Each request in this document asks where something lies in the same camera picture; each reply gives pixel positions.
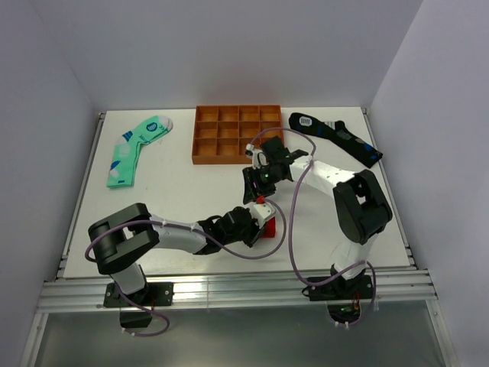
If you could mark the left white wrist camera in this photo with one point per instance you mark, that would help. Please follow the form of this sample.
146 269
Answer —
262 211

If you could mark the aluminium front rail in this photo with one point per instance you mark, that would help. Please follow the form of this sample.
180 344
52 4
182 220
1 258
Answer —
228 291

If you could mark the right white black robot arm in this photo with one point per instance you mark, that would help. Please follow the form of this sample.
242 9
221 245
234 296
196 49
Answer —
362 209

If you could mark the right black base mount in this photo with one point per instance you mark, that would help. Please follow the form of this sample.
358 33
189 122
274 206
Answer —
348 301

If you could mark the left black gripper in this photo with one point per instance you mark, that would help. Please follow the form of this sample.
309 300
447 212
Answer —
256 231

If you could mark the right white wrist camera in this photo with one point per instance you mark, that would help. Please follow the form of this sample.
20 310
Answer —
257 156

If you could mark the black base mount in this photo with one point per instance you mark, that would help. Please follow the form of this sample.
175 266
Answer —
348 301
137 310

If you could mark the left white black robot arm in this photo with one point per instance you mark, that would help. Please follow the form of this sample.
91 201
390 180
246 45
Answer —
121 239

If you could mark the mint green patterned sock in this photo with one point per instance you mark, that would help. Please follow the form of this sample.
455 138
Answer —
128 148

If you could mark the orange compartment tray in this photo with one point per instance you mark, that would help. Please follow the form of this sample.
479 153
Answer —
221 133

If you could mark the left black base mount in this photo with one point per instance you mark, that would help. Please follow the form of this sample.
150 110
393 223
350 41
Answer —
137 310

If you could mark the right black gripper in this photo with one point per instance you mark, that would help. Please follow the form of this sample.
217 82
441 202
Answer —
250 176

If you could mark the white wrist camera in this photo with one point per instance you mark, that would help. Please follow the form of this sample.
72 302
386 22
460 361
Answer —
262 211
257 156

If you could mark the black blue sports sock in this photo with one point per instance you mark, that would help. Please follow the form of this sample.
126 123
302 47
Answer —
337 133

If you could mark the red santa sock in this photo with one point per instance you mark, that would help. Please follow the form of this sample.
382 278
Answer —
269 229

